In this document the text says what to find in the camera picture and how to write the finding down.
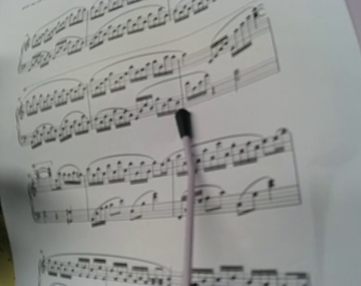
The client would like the yellow sheet music page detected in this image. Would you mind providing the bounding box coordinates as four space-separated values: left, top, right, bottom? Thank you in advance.
0 213 15 286

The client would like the white perforated music stand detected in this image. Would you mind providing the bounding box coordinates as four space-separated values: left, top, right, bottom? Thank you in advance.
174 0 361 286

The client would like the white sheet music page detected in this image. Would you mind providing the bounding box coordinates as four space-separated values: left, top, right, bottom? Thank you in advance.
0 1 361 285

